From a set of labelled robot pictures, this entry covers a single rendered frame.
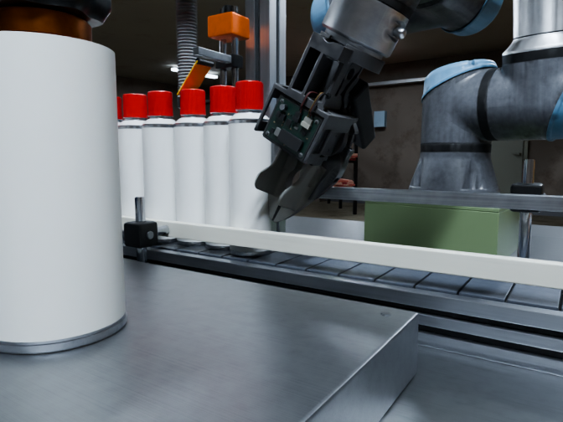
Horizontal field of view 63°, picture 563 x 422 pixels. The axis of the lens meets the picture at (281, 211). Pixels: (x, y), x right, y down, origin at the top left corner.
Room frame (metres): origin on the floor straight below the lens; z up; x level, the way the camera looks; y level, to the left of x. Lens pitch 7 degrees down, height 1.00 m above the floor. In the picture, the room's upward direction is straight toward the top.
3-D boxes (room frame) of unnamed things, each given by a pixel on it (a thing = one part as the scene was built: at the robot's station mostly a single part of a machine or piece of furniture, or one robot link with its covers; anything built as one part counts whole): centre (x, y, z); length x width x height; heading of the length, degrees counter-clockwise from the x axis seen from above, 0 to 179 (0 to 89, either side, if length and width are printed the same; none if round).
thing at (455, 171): (0.81, -0.30, 0.97); 0.15 x 0.15 x 0.10
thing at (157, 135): (0.65, 0.17, 0.98); 0.05 x 0.05 x 0.20
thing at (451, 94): (0.81, -0.31, 1.09); 0.13 x 0.12 x 0.14; 43
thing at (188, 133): (0.63, 0.12, 0.98); 0.05 x 0.05 x 0.20
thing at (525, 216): (0.47, -0.25, 0.91); 0.07 x 0.03 x 0.17; 147
